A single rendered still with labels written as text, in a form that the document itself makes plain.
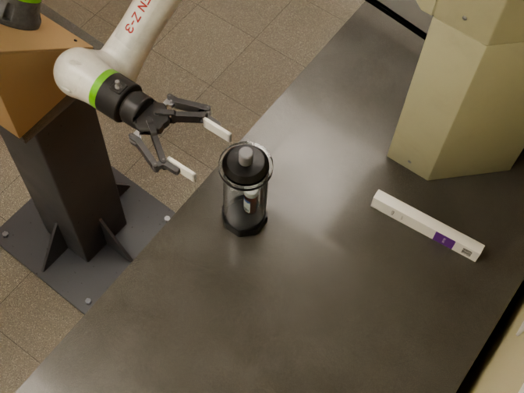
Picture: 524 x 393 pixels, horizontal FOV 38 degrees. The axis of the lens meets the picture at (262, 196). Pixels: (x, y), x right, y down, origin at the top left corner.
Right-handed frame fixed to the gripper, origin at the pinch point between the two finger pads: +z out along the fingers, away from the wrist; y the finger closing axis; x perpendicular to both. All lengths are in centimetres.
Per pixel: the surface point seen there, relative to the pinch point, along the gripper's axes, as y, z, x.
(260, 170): 0.0, 13.2, -6.4
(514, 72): 39, 44, -20
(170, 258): -17.4, 2.7, 17.5
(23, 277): -24, -66, 111
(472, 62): 33, 37, -24
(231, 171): -3.4, 9.0, -6.4
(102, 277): -8, -43, 110
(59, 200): -7, -52, 67
